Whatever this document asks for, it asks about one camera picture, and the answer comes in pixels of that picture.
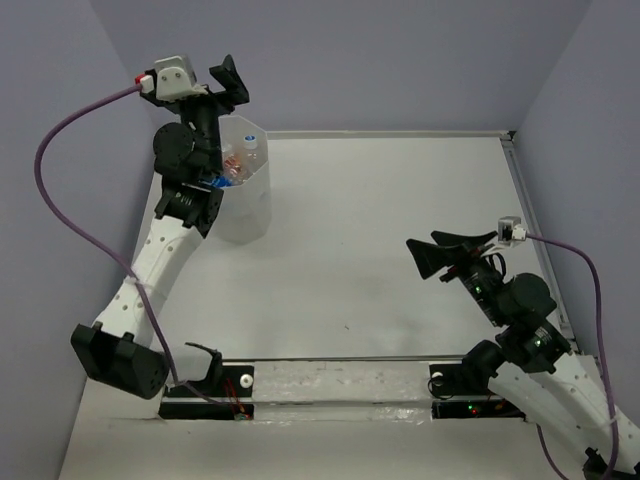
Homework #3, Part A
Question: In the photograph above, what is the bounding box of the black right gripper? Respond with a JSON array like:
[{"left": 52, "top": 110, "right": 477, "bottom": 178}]
[{"left": 403, "top": 229, "right": 507, "bottom": 325}]

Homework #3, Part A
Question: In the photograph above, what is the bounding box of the clear bottle white cap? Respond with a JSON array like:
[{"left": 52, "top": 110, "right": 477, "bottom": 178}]
[{"left": 242, "top": 135, "right": 260, "bottom": 169}]

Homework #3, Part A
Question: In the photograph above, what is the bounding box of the blue label bottle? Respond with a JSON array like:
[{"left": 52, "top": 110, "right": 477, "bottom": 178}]
[{"left": 209, "top": 175, "right": 233, "bottom": 189}]

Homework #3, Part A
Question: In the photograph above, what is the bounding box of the clear bottle red cap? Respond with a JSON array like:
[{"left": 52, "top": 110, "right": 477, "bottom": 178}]
[{"left": 223, "top": 153, "right": 251, "bottom": 186}]

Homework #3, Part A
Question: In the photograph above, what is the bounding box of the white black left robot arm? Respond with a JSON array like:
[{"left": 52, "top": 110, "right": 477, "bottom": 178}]
[{"left": 70, "top": 55, "right": 249, "bottom": 399}]

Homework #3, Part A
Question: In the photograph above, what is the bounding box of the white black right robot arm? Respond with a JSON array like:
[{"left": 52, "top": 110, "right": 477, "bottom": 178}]
[{"left": 406, "top": 217, "right": 639, "bottom": 479}]

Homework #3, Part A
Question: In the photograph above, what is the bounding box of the white plastic bin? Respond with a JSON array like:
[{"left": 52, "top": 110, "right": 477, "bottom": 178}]
[{"left": 213, "top": 115, "right": 272, "bottom": 245}]

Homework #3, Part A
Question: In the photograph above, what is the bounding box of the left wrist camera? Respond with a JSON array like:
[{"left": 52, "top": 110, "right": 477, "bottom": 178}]
[{"left": 135, "top": 55, "right": 208, "bottom": 102}]

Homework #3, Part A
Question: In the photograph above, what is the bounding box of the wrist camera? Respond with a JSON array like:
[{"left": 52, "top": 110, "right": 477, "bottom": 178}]
[
  {"left": 135, "top": 55, "right": 208, "bottom": 102},
  {"left": 497, "top": 216, "right": 527, "bottom": 247}
]

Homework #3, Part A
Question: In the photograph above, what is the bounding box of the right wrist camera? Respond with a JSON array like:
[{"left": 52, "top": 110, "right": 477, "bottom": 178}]
[{"left": 497, "top": 216, "right": 527, "bottom": 247}]

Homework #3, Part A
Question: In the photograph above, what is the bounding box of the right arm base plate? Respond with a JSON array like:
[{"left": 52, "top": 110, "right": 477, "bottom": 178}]
[{"left": 427, "top": 363, "right": 526, "bottom": 420}]

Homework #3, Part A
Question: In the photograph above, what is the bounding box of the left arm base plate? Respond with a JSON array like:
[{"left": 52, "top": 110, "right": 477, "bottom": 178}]
[{"left": 158, "top": 363, "right": 255, "bottom": 421}]

